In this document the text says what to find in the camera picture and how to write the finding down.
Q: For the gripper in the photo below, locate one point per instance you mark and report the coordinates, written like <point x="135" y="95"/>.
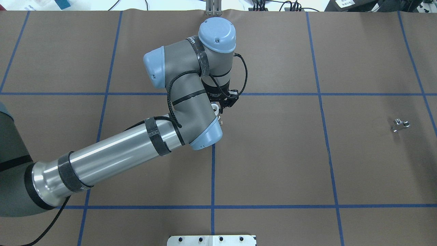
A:
<point x="214" y="91"/>

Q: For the white PPR pipe fitting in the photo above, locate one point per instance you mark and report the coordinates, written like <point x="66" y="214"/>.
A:
<point x="216" y="108"/>

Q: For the chrome angle valve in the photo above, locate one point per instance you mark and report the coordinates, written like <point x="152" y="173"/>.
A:
<point x="399" y="124"/>

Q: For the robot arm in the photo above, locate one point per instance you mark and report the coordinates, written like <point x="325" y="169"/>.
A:
<point x="196" y="75"/>

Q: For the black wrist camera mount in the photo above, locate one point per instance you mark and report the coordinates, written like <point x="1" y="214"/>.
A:
<point x="228" y="100"/>

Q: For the aluminium frame post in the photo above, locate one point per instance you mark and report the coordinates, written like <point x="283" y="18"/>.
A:
<point x="213" y="8"/>

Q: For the white camera stand pillar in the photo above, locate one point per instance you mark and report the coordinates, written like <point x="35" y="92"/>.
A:
<point x="212" y="240"/>

